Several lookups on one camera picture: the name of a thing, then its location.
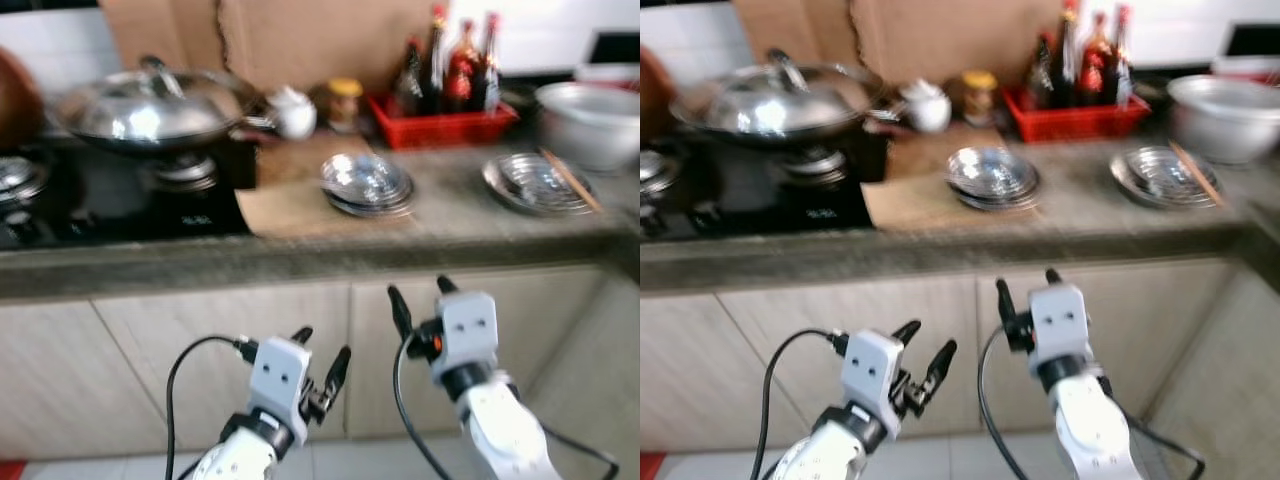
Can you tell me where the light wood cabinet door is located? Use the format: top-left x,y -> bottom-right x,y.
95,285 -> 351,441
1145,265 -> 1280,480
530,275 -> 641,480
715,275 -> 981,436
640,295 -> 731,456
975,262 -> 1236,431
348,270 -> 606,441
0,300 -> 111,471

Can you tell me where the ribbed steel plate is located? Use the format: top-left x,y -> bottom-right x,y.
1110,146 -> 1226,209
480,152 -> 601,217

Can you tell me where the shallow steel bowl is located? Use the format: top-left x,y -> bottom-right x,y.
948,146 -> 1036,199
322,152 -> 411,206

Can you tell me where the brown woven mat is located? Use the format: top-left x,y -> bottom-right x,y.
235,130 -> 416,239
862,128 -> 1046,231

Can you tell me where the small steel bowl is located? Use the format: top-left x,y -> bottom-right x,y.
1128,150 -> 1199,195
500,155 -> 576,201

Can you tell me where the red plastic basket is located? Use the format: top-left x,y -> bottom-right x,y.
368,92 -> 519,151
1003,88 -> 1151,143

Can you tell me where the wooden chopstick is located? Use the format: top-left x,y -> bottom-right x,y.
1168,140 -> 1223,201
1172,144 -> 1226,206
540,148 -> 603,209
544,152 -> 606,213

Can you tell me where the steel hob burner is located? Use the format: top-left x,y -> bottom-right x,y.
150,150 -> 216,191
640,150 -> 673,196
790,145 -> 851,186
0,155 -> 51,206

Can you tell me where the glass jar yellow lid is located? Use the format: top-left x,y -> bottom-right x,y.
960,70 -> 999,128
325,78 -> 364,134

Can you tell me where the small dark glass bottle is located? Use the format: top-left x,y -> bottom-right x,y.
398,35 -> 426,111
1028,30 -> 1053,106

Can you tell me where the black gas hob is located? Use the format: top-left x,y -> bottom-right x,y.
0,135 -> 256,251
640,130 -> 876,241

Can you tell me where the red label sauce bottle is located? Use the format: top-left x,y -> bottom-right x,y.
448,18 -> 479,111
1080,12 -> 1111,106

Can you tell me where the white ceramic jar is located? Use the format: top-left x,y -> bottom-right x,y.
265,85 -> 319,141
898,78 -> 953,134

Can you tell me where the aluminium cooking pot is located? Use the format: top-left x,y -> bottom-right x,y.
535,82 -> 641,173
1167,74 -> 1280,166

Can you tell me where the black wok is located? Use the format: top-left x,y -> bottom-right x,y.
690,108 -> 901,153
75,112 -> 276,159

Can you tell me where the large brown cardboard sheet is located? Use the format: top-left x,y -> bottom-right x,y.
850,0 -> 1066,91
215,0 -> 441,96

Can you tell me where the steel wok lid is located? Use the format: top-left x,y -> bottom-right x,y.
58,55 -> 263,141
672,50 -> 881,141

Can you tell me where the brown clay pot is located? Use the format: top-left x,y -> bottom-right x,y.
0,48 -> 46,151
640,45 -> 673,141

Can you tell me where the small brown cardboard sheet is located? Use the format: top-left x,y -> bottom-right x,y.
98,0 -> 226,71
732,0 -> 861,66

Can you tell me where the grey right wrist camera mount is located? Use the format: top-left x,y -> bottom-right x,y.
1028,284 -> 1091,366
433,291 -> 499,373

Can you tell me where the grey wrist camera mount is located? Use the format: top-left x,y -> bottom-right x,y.
840,330 -> 906,413
433,291 -> 499,373
1028,284 -> 1091,366
247,336 -> 313,421

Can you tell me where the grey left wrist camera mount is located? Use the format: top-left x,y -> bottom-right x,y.
247,336 -> 313,421
840,330 -> 906,413

